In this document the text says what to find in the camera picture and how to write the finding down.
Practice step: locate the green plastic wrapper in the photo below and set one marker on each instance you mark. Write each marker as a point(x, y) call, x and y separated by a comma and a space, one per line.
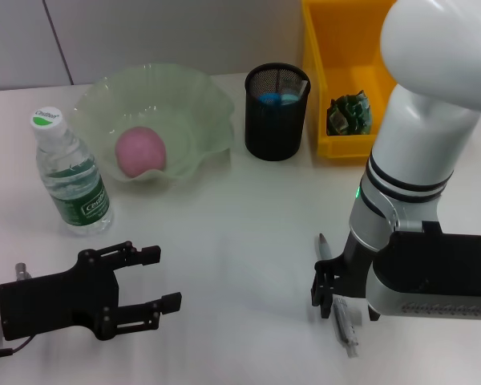
point(348, 116)

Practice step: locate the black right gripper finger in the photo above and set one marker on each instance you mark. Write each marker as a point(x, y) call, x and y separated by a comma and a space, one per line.
point(324, 297)
point(373, 314)

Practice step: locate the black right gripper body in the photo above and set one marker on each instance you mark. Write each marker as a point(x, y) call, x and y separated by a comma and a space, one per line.
point(352, 272)

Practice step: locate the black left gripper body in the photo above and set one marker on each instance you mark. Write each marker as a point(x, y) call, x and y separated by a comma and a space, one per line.
point(60, 297)

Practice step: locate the clear green-label water bottle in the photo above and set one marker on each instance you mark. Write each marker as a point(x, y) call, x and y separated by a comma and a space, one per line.
point(76, 188)

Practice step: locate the blue scissors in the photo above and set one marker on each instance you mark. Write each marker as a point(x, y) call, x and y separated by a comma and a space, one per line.
point(268, 98)

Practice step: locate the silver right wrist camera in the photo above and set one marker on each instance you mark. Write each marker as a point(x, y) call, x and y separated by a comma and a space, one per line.
point(437, 272)

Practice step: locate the black mesh pen holder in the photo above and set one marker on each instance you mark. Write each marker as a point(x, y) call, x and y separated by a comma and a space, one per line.
point(274, 128)

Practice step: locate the yellow plastic bin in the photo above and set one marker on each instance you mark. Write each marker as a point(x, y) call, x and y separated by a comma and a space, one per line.
point(344, 52)

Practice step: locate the green wavy glass fruit plate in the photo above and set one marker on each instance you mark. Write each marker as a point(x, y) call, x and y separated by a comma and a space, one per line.
point(176, 112)

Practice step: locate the pink peach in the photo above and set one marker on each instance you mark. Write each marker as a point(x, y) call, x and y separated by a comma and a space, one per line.
point(141, 151)

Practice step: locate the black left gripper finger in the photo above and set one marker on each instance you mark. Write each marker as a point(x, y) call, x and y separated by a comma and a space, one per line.
point(170, 301)
point(150, 254)

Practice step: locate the grey clear pen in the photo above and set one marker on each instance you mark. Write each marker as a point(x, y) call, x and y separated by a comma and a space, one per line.
point(346, 329)

